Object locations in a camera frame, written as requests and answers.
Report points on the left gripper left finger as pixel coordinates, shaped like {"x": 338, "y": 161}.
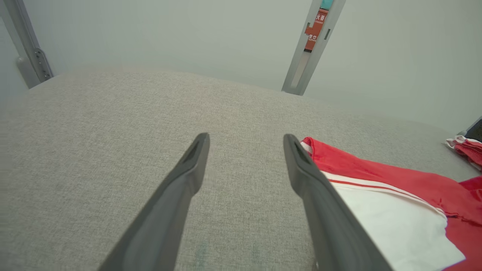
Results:
{"x": 162, "y": 226}

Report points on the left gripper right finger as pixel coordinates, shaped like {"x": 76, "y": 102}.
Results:
{"x": 331, "y": 226}

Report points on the red basketball jersey white sleeves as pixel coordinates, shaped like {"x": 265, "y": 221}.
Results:
{"x": 395, "y": 226}

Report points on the red shorts white waistband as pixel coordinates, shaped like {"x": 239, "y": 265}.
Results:
{"x": 470, "y": 150}

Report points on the black flat object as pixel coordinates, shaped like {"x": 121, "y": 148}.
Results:
{"x": 475, "y": 131}

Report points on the grey metal frame post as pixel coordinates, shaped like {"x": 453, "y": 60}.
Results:
{"x": 301, "y": 64}

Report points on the red wall sign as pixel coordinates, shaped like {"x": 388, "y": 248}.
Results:
{"x": 315, "y": 34}

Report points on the teal wall sticker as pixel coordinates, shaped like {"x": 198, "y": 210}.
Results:
{"x": 327, "y": 3}

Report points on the grey metal frame legs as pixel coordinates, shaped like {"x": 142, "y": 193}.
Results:
{"x": 26, "y": 37}

